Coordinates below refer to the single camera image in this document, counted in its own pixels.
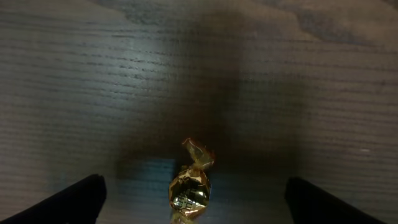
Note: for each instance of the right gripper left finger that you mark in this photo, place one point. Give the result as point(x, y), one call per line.
point(74, 205)

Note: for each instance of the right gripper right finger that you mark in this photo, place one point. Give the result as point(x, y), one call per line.
point(317, 205)

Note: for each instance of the gold wrapped candy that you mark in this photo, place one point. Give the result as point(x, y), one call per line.
point(189, 193)

